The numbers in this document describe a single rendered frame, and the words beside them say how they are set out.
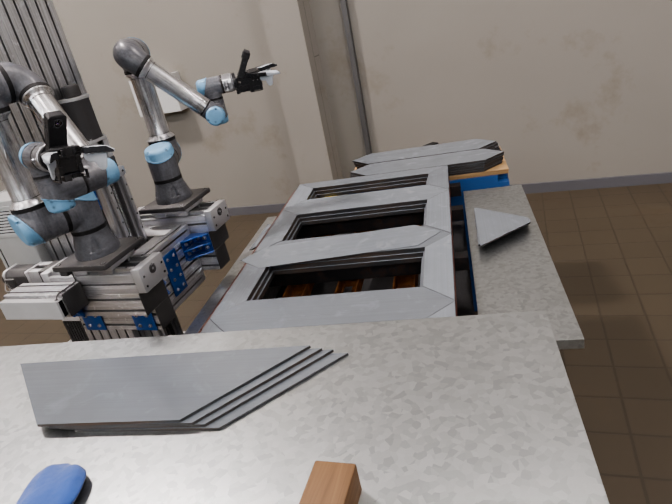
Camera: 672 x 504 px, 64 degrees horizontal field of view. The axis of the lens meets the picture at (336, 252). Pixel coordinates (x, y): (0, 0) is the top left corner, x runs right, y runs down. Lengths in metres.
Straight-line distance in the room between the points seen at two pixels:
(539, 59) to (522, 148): 0.66
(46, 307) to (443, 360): 1.43
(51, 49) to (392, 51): 2.76
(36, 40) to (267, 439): 1.66
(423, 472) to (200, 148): 4.60
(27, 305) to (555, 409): 1.71
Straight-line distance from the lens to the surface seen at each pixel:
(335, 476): 0.76
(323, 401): 0.95
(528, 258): 1.94
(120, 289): 1.97
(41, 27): 2.23
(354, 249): 1.89
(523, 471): 0.81
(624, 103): 4.45
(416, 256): 1.84
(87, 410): 1.12
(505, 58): 4.31
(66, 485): 0.98
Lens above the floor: 1.66
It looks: 25 degrees down
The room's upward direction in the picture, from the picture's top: 12 degrees counter-clockwise
